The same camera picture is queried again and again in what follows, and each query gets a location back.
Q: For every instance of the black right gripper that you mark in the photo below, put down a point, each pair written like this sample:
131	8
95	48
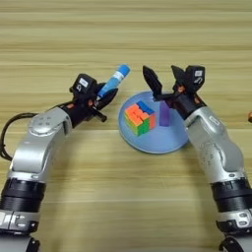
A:
183	101

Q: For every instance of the blue glue stick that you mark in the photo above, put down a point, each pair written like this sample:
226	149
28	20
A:
116	78

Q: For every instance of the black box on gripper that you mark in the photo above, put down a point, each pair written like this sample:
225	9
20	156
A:
83	85
196	76

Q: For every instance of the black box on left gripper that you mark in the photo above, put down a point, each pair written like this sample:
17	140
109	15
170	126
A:
83	85

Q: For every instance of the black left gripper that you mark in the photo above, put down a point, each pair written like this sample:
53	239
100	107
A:
80	111

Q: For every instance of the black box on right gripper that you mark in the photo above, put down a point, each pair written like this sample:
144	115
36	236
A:
196	76

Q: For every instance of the purple rectangular block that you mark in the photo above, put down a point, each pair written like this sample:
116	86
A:
164	116

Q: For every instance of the light blue round plate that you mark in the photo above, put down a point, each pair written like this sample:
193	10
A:
154	141

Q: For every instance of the colourful puzzle cube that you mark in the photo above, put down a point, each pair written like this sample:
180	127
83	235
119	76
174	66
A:
139	119

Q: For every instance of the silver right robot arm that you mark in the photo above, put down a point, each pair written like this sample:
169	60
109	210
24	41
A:
213	147

